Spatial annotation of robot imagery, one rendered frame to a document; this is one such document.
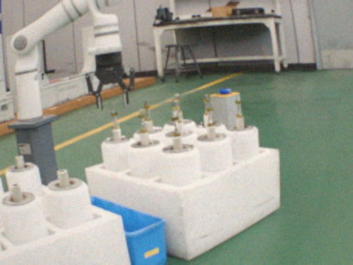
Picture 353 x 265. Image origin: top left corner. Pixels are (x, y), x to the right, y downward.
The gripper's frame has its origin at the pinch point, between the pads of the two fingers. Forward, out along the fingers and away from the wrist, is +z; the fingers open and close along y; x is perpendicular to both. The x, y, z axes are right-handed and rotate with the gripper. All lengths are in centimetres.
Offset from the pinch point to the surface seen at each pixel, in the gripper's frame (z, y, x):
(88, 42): -26, 65, -370
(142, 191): 19.3, -6.4, 18.3
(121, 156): 13.5, -1.2, 4.6
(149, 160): 13.1, -8.9, 13.3
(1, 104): 13, 115, -199
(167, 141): 11.0, -13.6, 4.3
